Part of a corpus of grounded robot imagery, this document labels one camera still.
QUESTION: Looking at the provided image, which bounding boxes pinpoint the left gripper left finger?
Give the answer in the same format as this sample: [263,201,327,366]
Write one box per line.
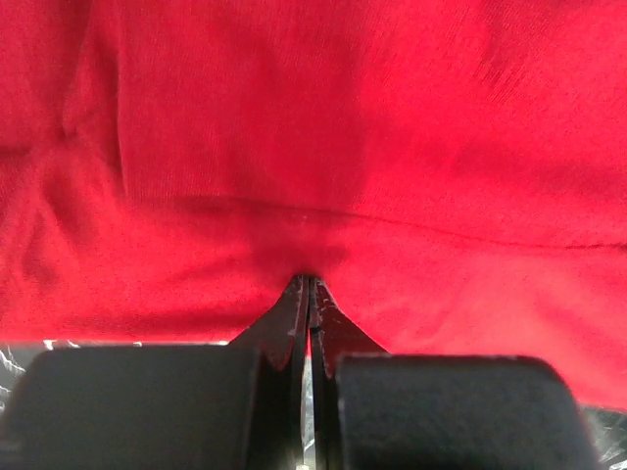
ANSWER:
[229,275,307,465]

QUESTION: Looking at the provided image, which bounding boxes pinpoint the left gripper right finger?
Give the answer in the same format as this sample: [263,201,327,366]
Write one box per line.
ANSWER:
[309,278,386,468]

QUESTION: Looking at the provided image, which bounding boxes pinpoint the red t-shirt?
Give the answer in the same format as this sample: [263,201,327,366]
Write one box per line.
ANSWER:
[1,1,626,409]

